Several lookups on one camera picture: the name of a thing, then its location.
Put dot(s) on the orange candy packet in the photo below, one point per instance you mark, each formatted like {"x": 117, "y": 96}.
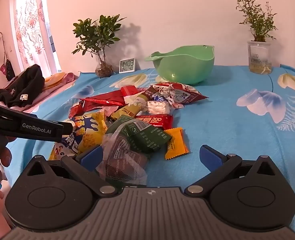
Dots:
{"x": 176, "y": 143}

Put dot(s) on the yellow cloth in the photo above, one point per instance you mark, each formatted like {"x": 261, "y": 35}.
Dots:
{"x": 53, "y": 78}

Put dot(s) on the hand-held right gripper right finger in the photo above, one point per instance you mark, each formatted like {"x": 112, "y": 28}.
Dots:
{"x": 210, "y": 156}

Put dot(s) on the green snack packet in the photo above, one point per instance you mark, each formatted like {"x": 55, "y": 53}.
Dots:
{"x": 142, "y": 135}

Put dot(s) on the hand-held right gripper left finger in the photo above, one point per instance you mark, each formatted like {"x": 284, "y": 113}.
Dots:
{"x": 91, "y": 156}

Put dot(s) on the leafy plant in glass vase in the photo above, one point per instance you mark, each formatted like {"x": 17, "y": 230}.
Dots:
{"x": 103, "y": 70}

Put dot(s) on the blue floral tablecloth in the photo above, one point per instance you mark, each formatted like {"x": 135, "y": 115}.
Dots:
{"x": 225, "y": 130}

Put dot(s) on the hanging dark pouch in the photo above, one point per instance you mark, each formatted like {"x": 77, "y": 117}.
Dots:
{"x": 10, "y": 71}

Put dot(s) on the red snack bar wrapper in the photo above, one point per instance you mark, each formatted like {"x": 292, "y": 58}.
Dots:
{"x": 153, "y": 121}

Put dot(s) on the blue foil chocolate ball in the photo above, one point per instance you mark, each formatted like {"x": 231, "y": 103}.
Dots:
{"x": 160, "y": 97}

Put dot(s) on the white digital clock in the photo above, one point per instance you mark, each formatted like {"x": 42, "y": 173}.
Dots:
{"x": 126, "y": 65}

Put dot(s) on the yellow blue snack bag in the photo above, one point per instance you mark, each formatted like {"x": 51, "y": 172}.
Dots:
{"x": 87, "y": 135}

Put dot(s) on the small red candy packet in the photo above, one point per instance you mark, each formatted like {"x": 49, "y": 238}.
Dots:
{"x": 75, "y": 108}

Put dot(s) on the clear brown snack packet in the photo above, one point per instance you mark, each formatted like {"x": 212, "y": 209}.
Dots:
{"x": 122, "y": 165}

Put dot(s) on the red label biscuit packet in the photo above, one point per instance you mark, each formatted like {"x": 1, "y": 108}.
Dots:
{"x": 128, "y": 90}

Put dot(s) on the floral curtain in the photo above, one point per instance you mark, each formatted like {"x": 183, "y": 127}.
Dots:
{"x": 30, "y": 30}

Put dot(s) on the hanging red pouch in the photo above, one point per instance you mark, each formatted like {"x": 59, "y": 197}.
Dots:
{"x": 3, "y": 68}

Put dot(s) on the black cap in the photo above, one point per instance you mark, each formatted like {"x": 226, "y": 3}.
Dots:
{"x": 25, "y": 85}

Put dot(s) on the pink cloth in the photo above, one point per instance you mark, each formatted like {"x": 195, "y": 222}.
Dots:
{"x": 63, "y": 83}

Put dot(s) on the twiggy plant in glass cup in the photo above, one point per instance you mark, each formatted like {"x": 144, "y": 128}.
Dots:
{"x": 260, "y": 57}

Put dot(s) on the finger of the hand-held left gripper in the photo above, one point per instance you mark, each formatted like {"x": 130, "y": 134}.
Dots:
{"x": 68, "y": 128}

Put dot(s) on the green plastic bowl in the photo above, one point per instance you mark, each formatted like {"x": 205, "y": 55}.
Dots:
{"x": 187, "y": 65}

